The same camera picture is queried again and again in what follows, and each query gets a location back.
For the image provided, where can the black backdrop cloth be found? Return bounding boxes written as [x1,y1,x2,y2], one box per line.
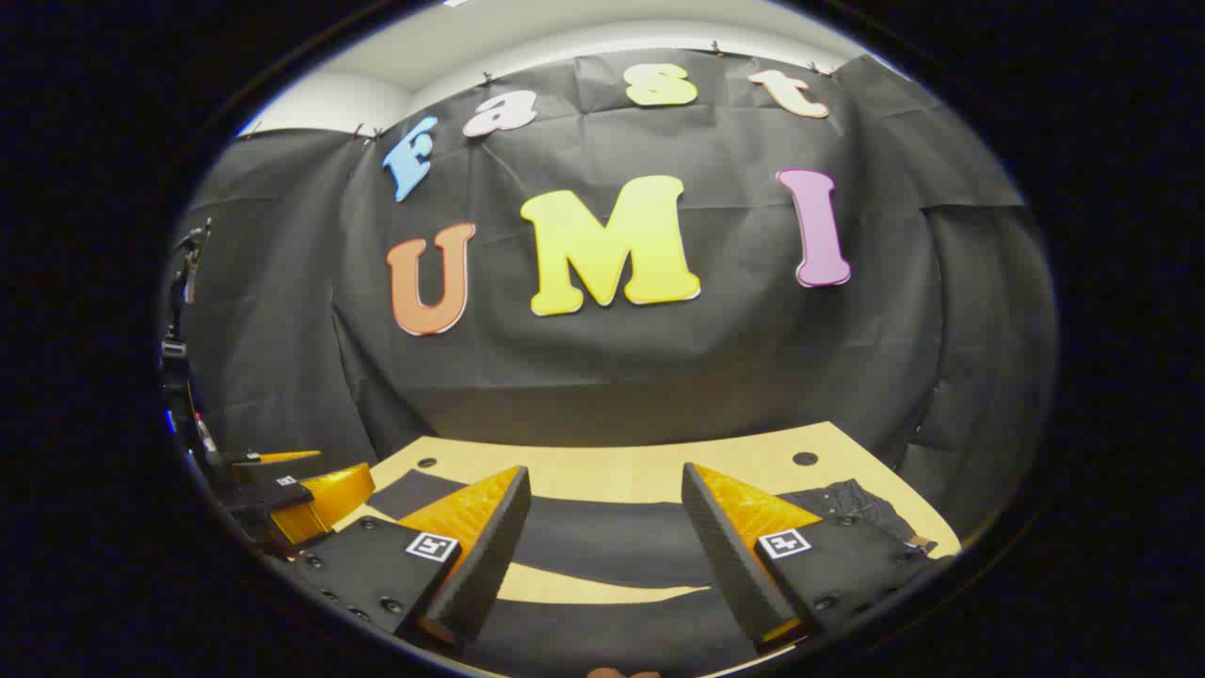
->
[174,47,1060,557]

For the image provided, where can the black jeans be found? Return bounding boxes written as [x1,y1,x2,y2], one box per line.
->
[362,469,935,677]

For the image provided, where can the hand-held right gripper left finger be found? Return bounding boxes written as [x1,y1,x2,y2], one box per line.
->
[282,464,533,651]

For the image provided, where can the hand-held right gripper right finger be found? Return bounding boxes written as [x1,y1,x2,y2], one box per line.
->
[681,461,942,653]

